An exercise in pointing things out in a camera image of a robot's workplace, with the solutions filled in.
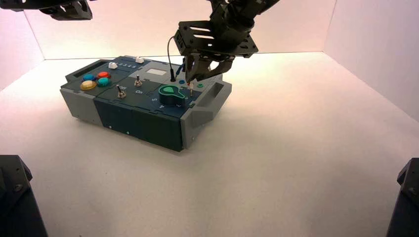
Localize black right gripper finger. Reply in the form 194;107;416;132
186;54;210;82
201;59;235;81

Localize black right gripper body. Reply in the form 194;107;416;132
175;8;259;61

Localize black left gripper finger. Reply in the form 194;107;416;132
39;4;69;21
67;0;93;20

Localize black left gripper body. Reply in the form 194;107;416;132
0;0;97;11

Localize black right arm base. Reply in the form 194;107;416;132
386;158;419;237

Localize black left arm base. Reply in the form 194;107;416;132
0;155;49;237

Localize green rotary knob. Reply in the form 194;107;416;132
158;84;186;106

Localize small white display window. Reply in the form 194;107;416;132
145;68;168;77

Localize grey and dark blue task box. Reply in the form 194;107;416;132
59;55;232;153

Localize blue jumper wire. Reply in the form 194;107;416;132
174;60;187;78

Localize black jumper wire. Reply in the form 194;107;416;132
167;35;177;82

